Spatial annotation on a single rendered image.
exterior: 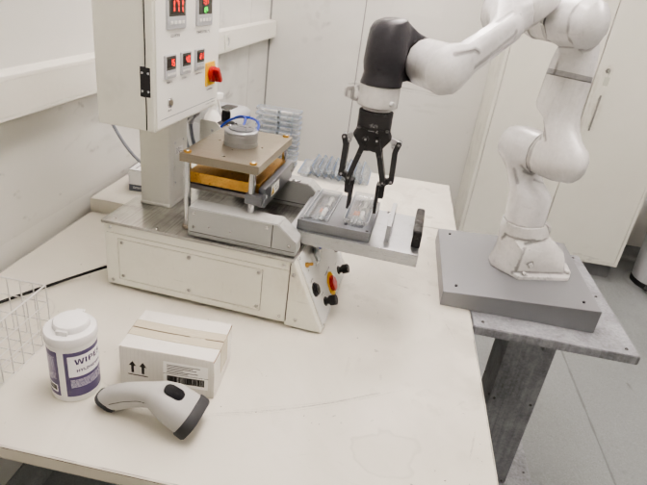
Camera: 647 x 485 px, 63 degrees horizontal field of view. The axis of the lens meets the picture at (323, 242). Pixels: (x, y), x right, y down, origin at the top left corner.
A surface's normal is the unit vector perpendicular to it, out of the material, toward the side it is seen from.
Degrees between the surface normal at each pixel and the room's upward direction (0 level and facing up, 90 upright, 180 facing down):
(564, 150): 60
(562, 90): 82
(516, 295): 4
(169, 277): 90
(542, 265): 89
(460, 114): 90
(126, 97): 90
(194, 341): 1
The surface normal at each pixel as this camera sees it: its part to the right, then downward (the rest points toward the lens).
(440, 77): -0.34, 0.62
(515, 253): -0.78, 0.12
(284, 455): 0.12, -0.89
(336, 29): -0.16, 0.42
